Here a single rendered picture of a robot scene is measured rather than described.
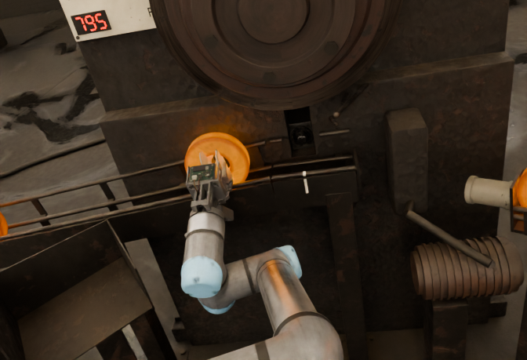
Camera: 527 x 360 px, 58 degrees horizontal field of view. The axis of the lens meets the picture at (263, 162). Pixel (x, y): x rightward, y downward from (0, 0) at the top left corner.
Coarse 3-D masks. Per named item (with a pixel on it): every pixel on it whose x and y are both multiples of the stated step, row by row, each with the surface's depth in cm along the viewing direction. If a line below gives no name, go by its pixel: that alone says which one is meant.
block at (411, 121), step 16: (400, 112) 108; (416, 112) 106; (384, 128) 111; (400, 128) 102; (416, 128) 101; (400, 144) 103; (416, 144) 103; (400, 160) 106; (416, 160) 105; (400, 176) 108; (416, 176) 108; (400, 192) 110; (416, 192) 110; (400, 208) 113; (416, 208) 113
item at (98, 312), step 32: (96, 224) 107; (32, 256) 102; (64, 256) 106; (96, 256) 110; (128, 256) 96; (0, 288) 101; (32, 288) 104; (64, 288) 109; (96, 288) 107; (128, 288) 105; (0, 320) 92; (32, 320) 104; (64, 320) 102; (96, 320) 99; (128, 320) 97; (32, 352) 97; (64, 352) 95; (128, 352) 109
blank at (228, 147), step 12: (192, 144) 111; (204, 144) 110; (216, 144) 110; (228, 144) 110; (240, 144) 112; (192, 156) 112; (228, 156) 111; (240, 156) 111; (228, 168) 116; (240, 168) 113; (240, 180) 115
